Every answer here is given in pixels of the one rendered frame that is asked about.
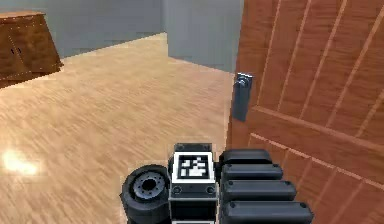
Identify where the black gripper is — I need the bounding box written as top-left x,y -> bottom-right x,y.
120,163 -> 172,224

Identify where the grey door handle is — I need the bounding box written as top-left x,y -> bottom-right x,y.
231,71 -> 254,122

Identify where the brown wooden cupboard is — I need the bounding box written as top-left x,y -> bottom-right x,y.
0,10 -> 64,89

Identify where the brown wooden room door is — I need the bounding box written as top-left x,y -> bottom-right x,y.
225,0 -> 384,224

